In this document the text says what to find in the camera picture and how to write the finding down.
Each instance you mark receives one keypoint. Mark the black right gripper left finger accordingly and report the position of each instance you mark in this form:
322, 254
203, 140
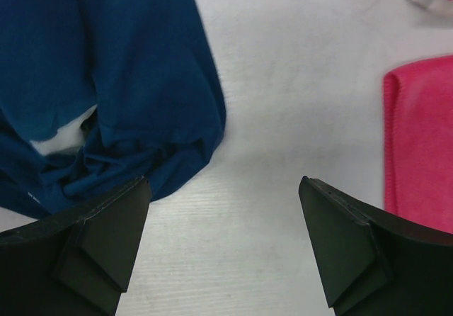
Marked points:
79, 261

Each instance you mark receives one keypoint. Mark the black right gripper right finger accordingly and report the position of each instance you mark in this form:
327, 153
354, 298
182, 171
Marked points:
372, 262

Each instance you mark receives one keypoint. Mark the blue t-shirt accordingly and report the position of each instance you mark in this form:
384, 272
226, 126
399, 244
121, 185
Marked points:
97, 92

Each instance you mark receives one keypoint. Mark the pink towel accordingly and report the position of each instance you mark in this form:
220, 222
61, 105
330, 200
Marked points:
417, 101

